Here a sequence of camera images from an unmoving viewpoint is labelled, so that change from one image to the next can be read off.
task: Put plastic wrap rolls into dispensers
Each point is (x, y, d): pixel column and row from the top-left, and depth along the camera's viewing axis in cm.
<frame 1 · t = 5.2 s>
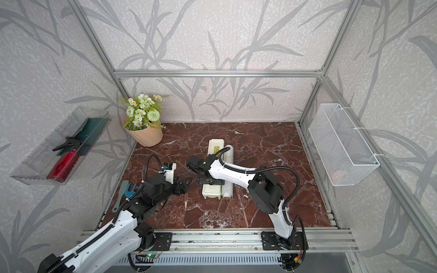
left hand: (186, 178, 81), fingers open
right hand: (208, 179, 87), fingers open
terracotta flower pot: (149, 136, 99), point 13 cm above the table
white green artificial flowers: (143, 112, 89), point 29 cm above the table
teal garden trowel: (124, 187, 91), on the table

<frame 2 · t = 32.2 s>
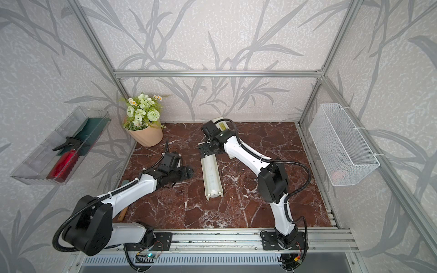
left hand: (188, 172, 89), fingers open
right hand: (208, 147, 88), fingers open
the named things where they were.

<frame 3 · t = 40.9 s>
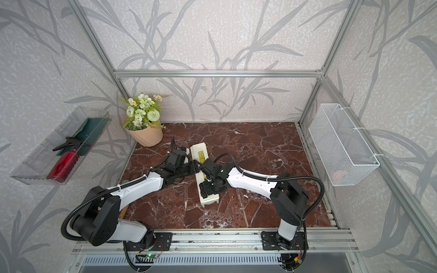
left hand: (199, 166, 89), fingers open
right hand: (206, 191, 82), fingers open
cream dispenser lid: (199, 153, 95), point 10 cm above the table
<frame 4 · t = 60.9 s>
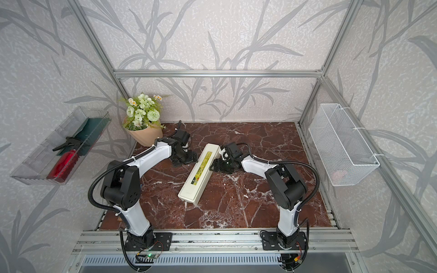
left hand: (192, 162, 92), fingers open
right hand: (212, 168, 91), fingers open
cream dispenser lid: (199, 174, 87), point 9 cm above the table
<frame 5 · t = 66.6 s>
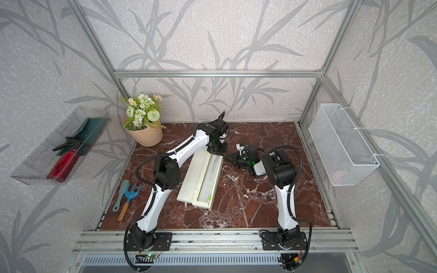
left hand: (224, 154, 94), fingers closed
right hand: (222, 157, 97), fingers closed
